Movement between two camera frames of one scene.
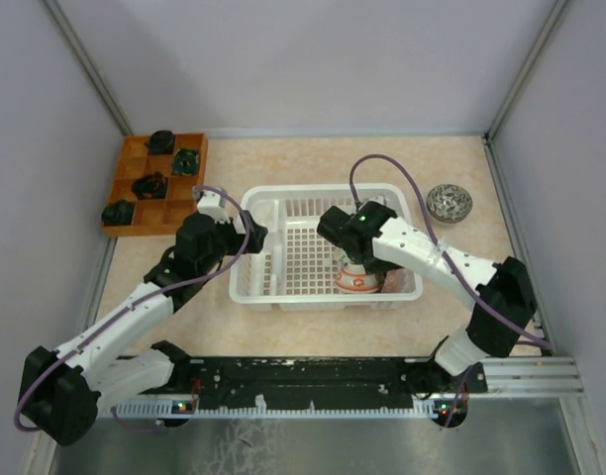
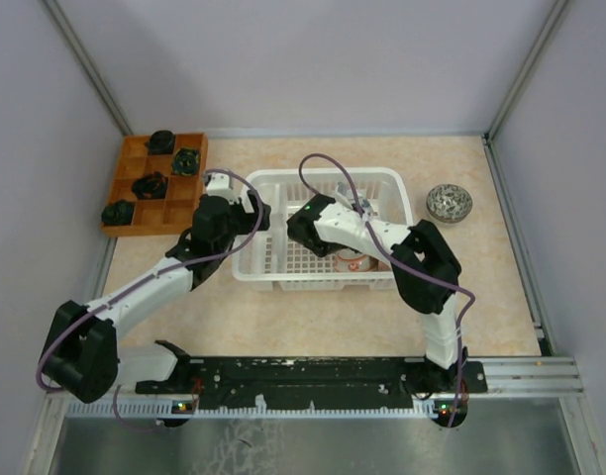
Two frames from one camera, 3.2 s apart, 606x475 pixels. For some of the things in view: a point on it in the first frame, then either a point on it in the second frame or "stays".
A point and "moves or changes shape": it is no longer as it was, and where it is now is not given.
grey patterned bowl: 448,203 stays
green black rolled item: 185,161 stays
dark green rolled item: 120,213 stays
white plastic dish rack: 296,268 moves or changes shape
